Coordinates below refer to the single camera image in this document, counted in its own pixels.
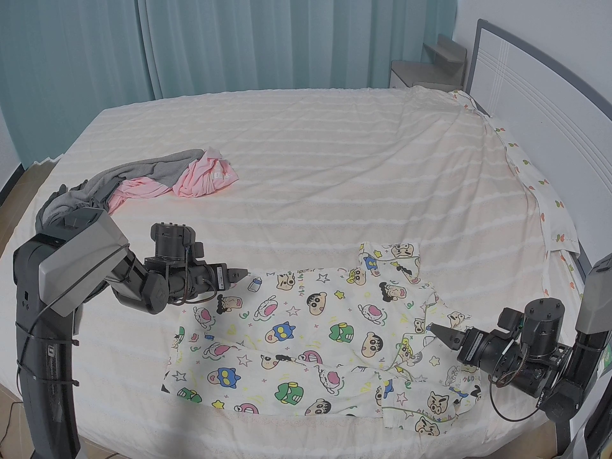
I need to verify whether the white printed pyjama top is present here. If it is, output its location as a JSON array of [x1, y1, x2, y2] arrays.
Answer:
[[162, 241, 483, 438]]

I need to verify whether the white printed pillow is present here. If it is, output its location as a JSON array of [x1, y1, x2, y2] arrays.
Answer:
[[449, 89, 581, 258]]

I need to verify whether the black cable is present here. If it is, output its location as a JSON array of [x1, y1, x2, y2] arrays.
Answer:
[[487, 373, 543, 422]]

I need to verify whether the blue-green curtain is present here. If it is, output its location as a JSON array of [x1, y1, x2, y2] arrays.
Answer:
[[0, 0, 146, 171], [135, 0, 461, 103]]

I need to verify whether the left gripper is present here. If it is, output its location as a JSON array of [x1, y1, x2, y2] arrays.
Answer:
[[184, 262, 250, 301]]

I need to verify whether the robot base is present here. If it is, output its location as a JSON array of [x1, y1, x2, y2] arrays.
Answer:
[[568, 424, 596, 459]]

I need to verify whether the pink garment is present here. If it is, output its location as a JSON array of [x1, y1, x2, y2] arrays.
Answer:
[[103, 147, 240, 216]]

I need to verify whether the grey garment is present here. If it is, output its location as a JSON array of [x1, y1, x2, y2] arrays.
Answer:
[[36, 149, 206, 233]]

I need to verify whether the grey bedside table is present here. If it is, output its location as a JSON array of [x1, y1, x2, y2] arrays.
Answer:
[[390, 34, 468, 90]]

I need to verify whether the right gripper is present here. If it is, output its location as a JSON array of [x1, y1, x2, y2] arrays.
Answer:
[[426, 322, 508, 368]]

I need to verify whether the bed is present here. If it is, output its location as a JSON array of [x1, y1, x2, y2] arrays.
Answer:
[[0, 17, 612, 455]]

